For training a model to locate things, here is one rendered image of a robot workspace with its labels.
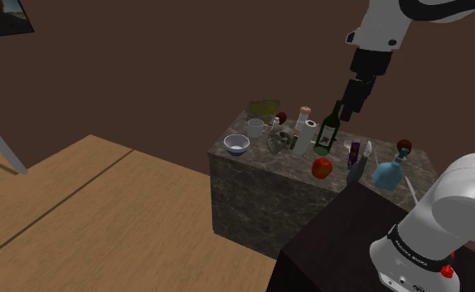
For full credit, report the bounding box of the green wine bottle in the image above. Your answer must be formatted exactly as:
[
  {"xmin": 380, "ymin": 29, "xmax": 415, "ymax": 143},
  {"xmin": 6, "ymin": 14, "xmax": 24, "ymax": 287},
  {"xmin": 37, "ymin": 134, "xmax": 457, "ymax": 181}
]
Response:
[{"xmin": 313, "ymin": 100, "xmax": 343, "ymax": 157}]

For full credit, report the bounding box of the white grinder with pink top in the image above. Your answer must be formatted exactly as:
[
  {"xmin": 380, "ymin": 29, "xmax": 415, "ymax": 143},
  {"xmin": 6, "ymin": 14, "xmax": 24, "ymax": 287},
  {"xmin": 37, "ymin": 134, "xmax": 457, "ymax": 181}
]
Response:
[{"xmin": 294, "ymin": 105, "xmax": 313, "ymax": 135}]

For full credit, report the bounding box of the purple box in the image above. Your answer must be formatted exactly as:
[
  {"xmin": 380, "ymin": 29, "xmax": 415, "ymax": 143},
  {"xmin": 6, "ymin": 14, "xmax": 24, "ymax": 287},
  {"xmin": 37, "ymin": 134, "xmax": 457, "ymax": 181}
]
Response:
[{"xmin": 347, "ymin": 140, "xmax": 361, "ymax": 169}]

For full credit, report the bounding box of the white paper towel roll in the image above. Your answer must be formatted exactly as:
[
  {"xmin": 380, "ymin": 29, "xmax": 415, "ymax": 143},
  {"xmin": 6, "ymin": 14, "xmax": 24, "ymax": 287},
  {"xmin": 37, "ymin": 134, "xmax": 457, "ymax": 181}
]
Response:
[{"xmin": 292, "ymin": 119, "xmax": 318, "ymax": 157}]

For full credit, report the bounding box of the small bottle with brown stopper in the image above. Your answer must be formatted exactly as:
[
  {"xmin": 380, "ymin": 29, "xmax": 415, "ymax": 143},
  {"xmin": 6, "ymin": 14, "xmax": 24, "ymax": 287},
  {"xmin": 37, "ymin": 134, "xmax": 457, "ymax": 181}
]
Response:
[{"xmin": 272, "ymin": 111, "xmax": 288, "ymax": 129}]

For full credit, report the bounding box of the blue flask with brown stopper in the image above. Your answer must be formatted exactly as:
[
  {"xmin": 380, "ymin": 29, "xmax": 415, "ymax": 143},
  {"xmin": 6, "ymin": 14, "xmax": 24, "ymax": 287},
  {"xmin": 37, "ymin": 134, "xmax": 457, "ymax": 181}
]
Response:
[{"xmin": 371, "ymin": 139, "xmax": 414, "ymax": 192}]

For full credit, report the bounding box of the red apple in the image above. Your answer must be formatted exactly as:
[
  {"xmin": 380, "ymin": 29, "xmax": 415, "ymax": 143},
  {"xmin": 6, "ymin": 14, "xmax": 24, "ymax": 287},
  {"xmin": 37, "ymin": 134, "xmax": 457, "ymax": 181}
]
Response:
[{"xmin": 311, "ymin": 157, "xmax": 334, "ymax": 180}]

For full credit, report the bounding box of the yellow-green leafy plate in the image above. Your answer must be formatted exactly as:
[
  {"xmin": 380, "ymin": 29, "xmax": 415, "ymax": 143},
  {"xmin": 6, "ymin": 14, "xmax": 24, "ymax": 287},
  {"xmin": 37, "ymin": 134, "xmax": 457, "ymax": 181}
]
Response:
[{"xmin": 245, "ymin": 98, "xmax": 282, "ymax": 124}]

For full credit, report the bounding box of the grey skull figure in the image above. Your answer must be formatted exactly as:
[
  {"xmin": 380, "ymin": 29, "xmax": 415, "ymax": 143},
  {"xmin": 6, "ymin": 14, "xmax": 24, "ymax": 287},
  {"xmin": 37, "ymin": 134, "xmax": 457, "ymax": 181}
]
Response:
[{"xmin": 265, "ymin": 124, "xmax": 296, "ymax": 155}]

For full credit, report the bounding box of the white mug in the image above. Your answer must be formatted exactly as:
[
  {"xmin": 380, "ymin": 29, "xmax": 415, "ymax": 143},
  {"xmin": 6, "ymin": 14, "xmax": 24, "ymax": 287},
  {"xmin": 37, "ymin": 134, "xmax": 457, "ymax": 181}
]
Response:
[{"xmin": 246, "ymin": 118, "xmax": 270, "ymax": 139}]

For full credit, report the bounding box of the thin white stick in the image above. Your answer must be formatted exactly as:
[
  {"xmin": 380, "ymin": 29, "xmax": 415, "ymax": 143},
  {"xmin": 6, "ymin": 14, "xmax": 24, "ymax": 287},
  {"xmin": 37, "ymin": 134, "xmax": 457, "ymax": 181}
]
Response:
[{"xmin": 404, "ymin": 175, "xmax": 419, "ymax": 206}]

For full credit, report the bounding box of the white bowl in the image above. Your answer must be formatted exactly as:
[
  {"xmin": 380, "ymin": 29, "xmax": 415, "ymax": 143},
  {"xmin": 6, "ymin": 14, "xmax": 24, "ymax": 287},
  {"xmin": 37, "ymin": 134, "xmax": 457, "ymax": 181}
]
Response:
[{"xmin": 223, "ymin": 134, "xmax": 251, "ymax": 158}]

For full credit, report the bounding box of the dark robot stand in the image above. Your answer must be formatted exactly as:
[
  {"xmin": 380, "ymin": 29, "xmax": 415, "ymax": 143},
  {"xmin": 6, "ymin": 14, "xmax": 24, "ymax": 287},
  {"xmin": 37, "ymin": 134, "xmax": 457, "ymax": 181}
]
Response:
[{"xmin": 265, "ymin": 181, "xmax": 475, "ymax": 292}]

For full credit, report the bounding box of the dark marble counter block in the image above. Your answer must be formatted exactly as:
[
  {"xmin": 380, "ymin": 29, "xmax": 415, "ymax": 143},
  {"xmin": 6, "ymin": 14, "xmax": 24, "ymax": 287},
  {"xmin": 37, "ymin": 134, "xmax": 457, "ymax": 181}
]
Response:
[{"xmin": 206, "ymin": 108, "xmax": 440, "ymax": 260}]

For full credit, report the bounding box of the grey slanted bar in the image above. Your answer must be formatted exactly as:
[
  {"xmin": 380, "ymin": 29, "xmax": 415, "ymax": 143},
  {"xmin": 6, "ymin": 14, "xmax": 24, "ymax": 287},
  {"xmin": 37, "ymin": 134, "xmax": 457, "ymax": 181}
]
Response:
[{"xmin": 0, "ymin": 108, "xmax": 29, "ymax": 176}]

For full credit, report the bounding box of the grey knife with white handle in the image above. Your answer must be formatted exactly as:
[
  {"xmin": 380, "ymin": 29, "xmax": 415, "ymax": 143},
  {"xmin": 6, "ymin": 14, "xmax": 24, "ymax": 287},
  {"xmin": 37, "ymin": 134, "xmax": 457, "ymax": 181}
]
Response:
[{"xmin": 345, "ymin": 139, "xmax": 374, "ymax": 187}]

